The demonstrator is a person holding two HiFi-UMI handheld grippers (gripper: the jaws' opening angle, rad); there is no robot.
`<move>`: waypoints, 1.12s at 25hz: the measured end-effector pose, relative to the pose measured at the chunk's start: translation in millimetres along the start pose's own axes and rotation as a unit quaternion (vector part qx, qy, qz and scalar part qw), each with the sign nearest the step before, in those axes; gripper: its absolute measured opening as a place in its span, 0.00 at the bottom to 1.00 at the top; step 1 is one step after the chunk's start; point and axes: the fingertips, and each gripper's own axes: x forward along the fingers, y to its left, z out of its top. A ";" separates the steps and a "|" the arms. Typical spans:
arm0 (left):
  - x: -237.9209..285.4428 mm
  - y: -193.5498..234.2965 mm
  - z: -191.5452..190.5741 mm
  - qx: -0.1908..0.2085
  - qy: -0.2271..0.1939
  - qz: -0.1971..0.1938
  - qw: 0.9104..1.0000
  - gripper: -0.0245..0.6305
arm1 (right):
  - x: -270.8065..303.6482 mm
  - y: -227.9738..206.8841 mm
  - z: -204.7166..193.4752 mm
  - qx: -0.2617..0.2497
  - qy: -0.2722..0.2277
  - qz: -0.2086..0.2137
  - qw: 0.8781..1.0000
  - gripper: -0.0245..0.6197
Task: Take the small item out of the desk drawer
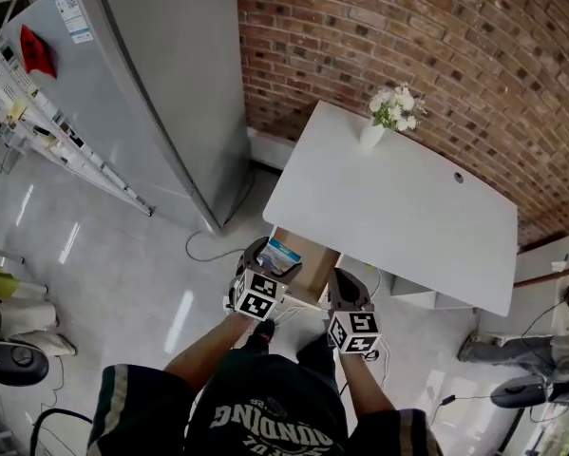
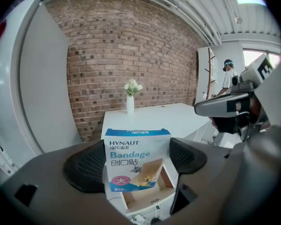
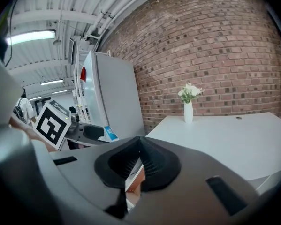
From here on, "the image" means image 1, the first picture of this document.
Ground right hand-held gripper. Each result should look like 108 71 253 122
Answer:
326 267 384 354

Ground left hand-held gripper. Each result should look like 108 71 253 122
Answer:
226 237 305 323

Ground small blue white box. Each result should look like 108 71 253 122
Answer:
256 237 304 277

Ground brown wooden drawer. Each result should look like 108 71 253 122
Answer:
269 225 345 311

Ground person's right forearm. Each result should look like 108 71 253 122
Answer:
337 351 399 415

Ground person's left forearm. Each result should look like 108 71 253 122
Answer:
164 312 262 390

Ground person's black trousers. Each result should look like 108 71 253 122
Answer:
238 333 338 366

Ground person's black shoe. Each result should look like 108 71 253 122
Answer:
252 318 277 347

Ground white desk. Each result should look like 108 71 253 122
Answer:
261 99 520 318

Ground person's dark green shirt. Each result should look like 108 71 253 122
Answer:
85 351 446 456

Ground white vase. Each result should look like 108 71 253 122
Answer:
357 120 387 154

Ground white flower bunch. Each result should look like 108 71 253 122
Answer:
369 84 428 134

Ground black round-disc device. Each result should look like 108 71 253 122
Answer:
489 379 550 409
0 341 51 388

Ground grey refrigerator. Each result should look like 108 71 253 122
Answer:
0 0 253 235

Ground white metal shelf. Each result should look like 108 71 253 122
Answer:
0 13 155 219

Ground black metal rack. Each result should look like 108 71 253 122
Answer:
501 405 569 456

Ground beige bag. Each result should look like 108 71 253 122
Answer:
0 295 77 356

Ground red paper decoration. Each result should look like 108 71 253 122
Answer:
18 23 59 81

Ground white fridge label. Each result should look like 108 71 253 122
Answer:
50 0 96 45

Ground white cable with yellow tag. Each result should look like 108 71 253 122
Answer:
363 262 384 299

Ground long white cable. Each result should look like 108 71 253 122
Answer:
375 336 395 390

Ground grey power cable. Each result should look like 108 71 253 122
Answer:
184 229 248 262

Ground black cable with adapter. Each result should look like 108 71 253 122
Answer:
427 393 495 423

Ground white wall cabinet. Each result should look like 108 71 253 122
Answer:
475 227 569 337

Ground brown wall rail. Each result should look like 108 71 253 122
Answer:
513 262 569 288

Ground thick black cable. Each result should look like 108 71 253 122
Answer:
28 408 94 456

